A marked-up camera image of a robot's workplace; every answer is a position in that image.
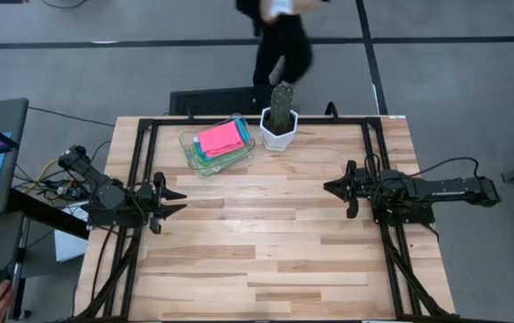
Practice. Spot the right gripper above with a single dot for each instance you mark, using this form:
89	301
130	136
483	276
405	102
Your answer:
368	186

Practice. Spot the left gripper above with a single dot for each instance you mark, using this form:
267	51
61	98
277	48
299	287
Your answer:
145	199

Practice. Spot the bright green microfiber towel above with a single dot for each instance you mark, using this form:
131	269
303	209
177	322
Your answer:
234	160

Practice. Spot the pink microfiber towel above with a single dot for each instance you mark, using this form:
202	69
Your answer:
220	139

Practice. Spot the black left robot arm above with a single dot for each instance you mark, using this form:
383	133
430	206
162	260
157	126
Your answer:
108	197

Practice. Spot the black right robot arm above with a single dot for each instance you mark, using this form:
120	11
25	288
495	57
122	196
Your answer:
449	190

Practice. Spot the clear plastic bin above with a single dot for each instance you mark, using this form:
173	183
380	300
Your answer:
185	137

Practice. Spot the white plant pot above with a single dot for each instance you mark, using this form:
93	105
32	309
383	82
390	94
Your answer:
279	141

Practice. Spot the white box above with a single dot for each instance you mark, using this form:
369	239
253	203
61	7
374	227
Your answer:
70	242

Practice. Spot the green cactus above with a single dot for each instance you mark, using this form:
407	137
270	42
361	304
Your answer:
281	105

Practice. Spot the person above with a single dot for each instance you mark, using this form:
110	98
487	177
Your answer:
288	45

